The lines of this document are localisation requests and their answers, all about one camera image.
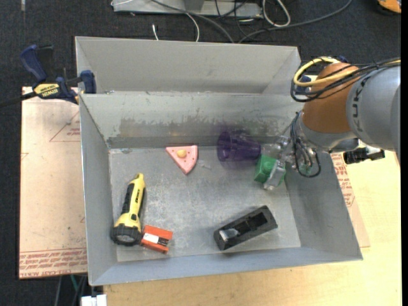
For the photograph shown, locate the pink triangular toy slice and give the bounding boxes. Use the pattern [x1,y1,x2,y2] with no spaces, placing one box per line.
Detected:
[165,144,199,175]

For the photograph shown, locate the brown cardboard board, red print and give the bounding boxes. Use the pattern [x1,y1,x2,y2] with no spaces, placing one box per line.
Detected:
[18,86,371,280]

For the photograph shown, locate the orange small box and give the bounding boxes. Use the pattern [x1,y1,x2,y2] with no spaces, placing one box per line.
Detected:
[140,224,174,255]

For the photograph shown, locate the yellow and black flashlight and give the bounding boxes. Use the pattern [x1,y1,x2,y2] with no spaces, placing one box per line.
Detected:
[110,172,148,247]

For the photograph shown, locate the black cylinder on white bracket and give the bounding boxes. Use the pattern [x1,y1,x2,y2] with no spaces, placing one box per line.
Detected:
[331,138,386,166]

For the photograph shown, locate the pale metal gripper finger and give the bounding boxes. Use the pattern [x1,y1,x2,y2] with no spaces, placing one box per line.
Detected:
[263,160,287,191]
[261,143,281,157]

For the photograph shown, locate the green toy block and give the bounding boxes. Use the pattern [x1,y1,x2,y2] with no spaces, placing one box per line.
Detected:
[253,154,279,184]

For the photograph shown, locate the grey metal bin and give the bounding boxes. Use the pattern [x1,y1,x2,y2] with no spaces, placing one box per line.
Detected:
[75,36,364,287]

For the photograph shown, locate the black tape dispenser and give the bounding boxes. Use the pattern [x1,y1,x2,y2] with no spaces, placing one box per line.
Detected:
[212,205,279,252]

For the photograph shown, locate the purple plastic cup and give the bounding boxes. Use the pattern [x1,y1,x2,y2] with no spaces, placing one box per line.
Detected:
[216,130,263,171]

